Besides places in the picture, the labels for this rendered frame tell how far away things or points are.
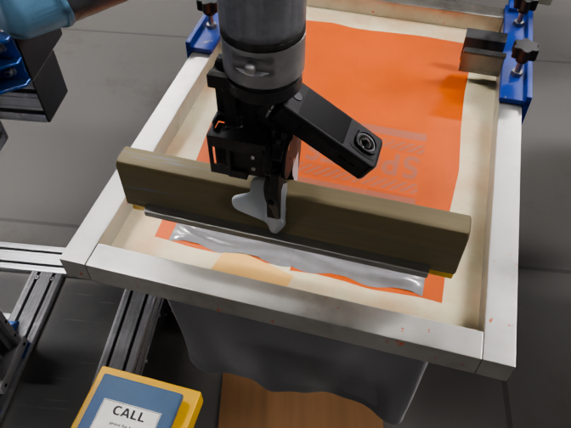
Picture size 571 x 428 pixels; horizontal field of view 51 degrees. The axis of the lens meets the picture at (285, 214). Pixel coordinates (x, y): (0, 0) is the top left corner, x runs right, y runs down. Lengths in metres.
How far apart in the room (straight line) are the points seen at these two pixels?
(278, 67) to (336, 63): 0.64
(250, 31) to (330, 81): 0.62
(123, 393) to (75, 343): 0.97
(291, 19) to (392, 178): 0.48
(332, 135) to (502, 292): 0.34
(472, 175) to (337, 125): 0.43
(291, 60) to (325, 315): 0.34
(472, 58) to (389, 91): 0.15
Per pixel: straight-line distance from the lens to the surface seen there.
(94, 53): 3.01
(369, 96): 1.08
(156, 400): 0.72
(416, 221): 0.64
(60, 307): 1.77
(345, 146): 0.57
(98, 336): 1.69
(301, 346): 1.00
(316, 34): 1.23
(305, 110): 0.57
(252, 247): 0.83
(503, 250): 0.84
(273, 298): 0.75
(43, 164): 2.48
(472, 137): 1.04
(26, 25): 0.50
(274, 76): 0.52
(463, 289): 0.83
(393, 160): 0.97
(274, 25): 0.50
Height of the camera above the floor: 1.62
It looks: 50 degrees down
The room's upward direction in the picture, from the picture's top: straight up
